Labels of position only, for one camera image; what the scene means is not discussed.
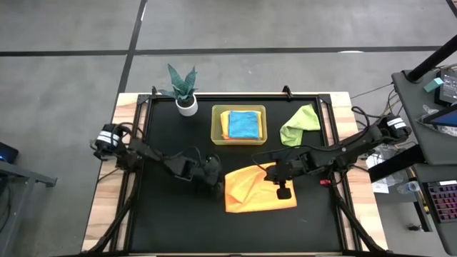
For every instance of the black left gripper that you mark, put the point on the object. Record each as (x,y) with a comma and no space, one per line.
(210,173)

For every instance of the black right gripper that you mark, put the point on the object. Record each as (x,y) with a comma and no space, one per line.
(284,193)

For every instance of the orange microfiber towel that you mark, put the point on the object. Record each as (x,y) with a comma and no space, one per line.
(250,196)
(224,125)

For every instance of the blue microfiber towel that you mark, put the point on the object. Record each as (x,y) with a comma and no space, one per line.
(244,125)

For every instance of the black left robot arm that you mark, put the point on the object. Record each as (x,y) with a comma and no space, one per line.
(157,157)

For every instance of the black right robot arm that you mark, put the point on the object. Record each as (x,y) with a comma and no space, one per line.
(342,151)

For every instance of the green microfiber towel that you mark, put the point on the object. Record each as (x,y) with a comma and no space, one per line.
(296,132)

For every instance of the small red clip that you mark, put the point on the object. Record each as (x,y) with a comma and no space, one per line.
(325,182)

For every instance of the yellow translucent plastic bin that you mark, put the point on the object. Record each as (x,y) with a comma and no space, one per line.
(215,123)

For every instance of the snake plant in white pot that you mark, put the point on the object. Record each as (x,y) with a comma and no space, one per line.
(187,107)

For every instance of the white paper sheet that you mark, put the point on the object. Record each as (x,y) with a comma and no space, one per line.
(380,188)

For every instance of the clear plastic bag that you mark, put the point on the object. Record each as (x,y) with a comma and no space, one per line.
(375,160)

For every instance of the black desk crossbar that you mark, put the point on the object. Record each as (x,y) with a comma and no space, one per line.
(392,165)

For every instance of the clear plastic bottle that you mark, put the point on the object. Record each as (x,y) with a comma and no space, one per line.
(410,187)

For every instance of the small black caster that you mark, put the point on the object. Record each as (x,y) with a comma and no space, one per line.
(414,227)

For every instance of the grey desk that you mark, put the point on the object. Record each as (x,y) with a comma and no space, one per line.
(450,239)
(417,107)

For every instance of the backlit keyboard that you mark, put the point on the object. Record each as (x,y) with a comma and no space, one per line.
(444,203)

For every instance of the tablet with blue screen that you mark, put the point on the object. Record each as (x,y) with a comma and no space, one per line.
(446,118)

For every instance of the small teal box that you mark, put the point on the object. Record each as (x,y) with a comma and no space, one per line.
(433,85)

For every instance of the black screen device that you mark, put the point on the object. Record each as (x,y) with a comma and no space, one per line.
(448,89)

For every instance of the black round pole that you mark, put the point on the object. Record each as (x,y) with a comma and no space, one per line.
(432,60)

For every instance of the grey cart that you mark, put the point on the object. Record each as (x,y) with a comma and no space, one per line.
(14,214)

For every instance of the blue-lit black device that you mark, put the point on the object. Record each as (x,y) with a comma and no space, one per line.
(7,153)

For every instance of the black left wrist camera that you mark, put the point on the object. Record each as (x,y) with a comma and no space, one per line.
(213,161)

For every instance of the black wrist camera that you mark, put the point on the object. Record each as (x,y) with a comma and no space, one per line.
(280,165)
(213,161)

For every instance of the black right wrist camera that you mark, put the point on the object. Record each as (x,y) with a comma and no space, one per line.
(280,165)

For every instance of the black frame clamp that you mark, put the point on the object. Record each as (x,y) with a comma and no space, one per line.
(154,90)
(287,91)

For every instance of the black metal table frame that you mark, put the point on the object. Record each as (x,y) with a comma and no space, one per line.
(325,100)

